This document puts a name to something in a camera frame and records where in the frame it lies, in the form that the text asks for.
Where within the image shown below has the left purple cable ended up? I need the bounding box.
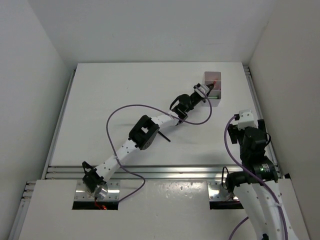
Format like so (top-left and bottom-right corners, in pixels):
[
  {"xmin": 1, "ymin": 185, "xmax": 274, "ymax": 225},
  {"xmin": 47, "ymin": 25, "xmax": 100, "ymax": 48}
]
[{"xmin": 106, "ymin": 93, "xmax": 213, "ymax": 203}]

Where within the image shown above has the metal base plate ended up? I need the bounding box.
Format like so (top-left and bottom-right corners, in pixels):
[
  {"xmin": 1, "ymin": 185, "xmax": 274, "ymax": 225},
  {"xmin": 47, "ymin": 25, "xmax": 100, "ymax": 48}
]
[
  {"xmin": 207, "ymin": 180, "xmax": 239, "ymax": 202},
  {"xmin": 73, "ymin": 180, "xmax": 120, "ymax": 202}
]

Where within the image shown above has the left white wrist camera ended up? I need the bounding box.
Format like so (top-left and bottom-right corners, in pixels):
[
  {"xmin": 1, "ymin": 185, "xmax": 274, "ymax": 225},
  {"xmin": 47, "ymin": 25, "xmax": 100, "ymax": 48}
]
[{"xmin": 193, "ymin": 83, "xmax": 210, "ymax": 98}]

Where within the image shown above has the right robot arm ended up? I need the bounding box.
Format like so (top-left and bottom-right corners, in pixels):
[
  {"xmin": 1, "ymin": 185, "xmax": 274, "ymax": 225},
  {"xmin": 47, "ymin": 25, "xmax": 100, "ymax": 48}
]
[{"xmin": 223, "ymin": 114, "xmax": 298, "ymax": 240}]

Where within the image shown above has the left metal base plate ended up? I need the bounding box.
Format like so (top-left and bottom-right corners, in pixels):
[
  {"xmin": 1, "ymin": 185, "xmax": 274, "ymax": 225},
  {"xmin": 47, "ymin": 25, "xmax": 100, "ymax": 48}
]
[{"xmin": 73, "ymin": 180, "xmax": 120, "ymax": 202}]

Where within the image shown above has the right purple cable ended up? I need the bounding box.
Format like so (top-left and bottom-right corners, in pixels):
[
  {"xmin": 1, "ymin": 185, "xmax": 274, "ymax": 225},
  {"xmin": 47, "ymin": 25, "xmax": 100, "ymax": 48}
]
[{"xmin": 223, "ymin": 114, "xmax": 288, "ymax": 240}]

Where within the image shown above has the aluminium front rail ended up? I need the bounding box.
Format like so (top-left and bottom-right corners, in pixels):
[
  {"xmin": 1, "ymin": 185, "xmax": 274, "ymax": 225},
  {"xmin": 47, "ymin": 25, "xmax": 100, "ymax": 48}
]
[{"xmin": 44, "ymin": 164, "xmax": 281, "ymax": 180}]

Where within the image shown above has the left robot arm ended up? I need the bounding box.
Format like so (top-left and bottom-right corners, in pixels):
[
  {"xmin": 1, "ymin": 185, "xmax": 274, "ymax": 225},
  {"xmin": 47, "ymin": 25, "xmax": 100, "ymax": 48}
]
[{"xmin": 82, "ymin": 83, "xmax": 215, "ymax": 200}]

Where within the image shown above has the purple cable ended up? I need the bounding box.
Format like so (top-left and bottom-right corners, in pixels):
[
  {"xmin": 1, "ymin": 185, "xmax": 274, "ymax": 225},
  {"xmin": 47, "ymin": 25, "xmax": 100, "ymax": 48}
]
[
  {"xmin": 106, "ymin": 93, "xmax": 213, "ymax": 203},
  {"xmin": 223, "ymin": 114, "xmax": 288, "ymax": 240}
]

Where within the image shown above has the clear acrylic organizer box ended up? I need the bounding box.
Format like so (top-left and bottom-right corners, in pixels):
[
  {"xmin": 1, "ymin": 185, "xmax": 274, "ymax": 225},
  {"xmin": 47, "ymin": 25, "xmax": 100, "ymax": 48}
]
[{"xmin": 203, "ymin": 71, "xmax": 222, "ymax": 107}]

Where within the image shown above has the black powder brush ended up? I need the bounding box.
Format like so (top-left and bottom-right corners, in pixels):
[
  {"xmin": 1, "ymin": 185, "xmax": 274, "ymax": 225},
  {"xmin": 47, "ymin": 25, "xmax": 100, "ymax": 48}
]
[{"xmin": 158, "ymin": 131, "xmax": 171, "ymax": 143}]

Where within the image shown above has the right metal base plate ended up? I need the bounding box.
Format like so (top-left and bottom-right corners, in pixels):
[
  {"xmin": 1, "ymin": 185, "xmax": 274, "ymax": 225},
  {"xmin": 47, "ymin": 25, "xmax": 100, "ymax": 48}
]
[{"xmin": 207, "ymin": 180, "xmax": 239, "ymax": 202}]

